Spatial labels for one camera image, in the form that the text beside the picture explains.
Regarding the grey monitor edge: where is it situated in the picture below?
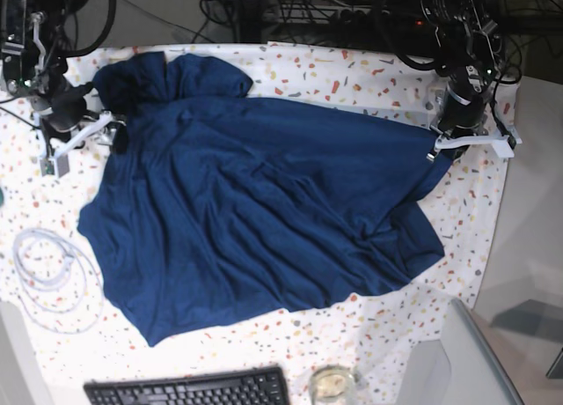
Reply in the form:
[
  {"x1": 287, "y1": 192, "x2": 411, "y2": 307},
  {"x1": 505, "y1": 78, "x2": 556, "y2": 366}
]
[{"x1": 441, "y1": 299, "x2": 523, "y2": 405}]

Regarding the coiled white cable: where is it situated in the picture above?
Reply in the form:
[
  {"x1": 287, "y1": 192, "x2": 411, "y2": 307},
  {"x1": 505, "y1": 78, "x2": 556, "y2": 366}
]
[{"x1": 11, "y1": 227, "x2": 106, "y2": 335}]

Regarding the terrazzo patterned table cloth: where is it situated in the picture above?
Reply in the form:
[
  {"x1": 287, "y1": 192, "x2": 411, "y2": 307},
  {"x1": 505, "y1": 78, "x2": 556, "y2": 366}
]
[{"x1": 0, "y1": 40, "x2": 522, "y2": 405}]

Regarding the dark blue t-shirt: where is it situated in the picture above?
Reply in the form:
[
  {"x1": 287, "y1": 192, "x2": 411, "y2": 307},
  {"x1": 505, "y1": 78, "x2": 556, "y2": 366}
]
[{"x1": 78, "y1": 53, "x2": 452, "y2": 346}]

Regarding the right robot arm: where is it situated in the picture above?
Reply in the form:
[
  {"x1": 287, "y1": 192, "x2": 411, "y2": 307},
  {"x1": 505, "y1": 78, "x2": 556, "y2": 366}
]
[{"x1": 1, "y1": 0, "x2": 126, "y2": 178}]

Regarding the clear glass jar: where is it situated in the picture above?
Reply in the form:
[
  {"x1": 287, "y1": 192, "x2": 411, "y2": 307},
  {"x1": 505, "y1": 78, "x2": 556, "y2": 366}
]
[{"x1": 309, "y1": 365, "x2": 357, "y2": 405}]

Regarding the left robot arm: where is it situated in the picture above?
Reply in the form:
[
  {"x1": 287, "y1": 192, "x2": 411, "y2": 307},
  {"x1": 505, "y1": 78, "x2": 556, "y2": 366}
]
[{"x1": 373, "y1": 0, "x2": 522, "y2": 161}]

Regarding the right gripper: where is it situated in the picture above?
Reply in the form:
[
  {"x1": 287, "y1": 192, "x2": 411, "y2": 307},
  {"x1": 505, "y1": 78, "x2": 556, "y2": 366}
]
[{"x1": 37, "y1": 82, "x2": 128, "y2": 176}]

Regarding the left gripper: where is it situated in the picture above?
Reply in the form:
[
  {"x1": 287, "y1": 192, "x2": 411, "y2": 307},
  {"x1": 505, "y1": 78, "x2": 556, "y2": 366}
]
[{"x1": 427, "y1": 68, "x2": 522, "y2": 161}]

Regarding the black computer keyboard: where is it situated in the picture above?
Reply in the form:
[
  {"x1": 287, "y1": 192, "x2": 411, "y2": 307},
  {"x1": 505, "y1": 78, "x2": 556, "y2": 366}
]
[{"x1": 84, "y1": 366, "x2": 290, "y2": 405}]

